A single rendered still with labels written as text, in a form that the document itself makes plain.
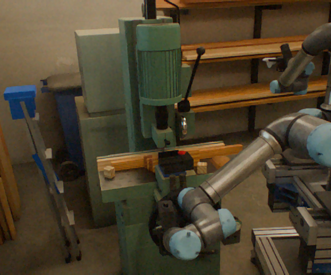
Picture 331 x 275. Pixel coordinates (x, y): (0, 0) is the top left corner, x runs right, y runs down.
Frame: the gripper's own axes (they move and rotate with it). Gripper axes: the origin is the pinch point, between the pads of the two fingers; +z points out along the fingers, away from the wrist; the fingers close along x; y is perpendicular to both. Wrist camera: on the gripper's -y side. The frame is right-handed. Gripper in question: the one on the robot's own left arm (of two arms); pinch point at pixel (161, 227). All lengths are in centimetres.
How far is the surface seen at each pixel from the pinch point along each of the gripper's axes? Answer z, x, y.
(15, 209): 174, -84, -15
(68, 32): 213, -28, -178
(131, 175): 26.2, -5.4, -21.0
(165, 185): 8.2, 5.3, -14.1
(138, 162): 30.2, -1.2, -26.1
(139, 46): 3, 2, -69
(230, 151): 30, 43, -25
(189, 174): 7.4, 15.1, -17.1
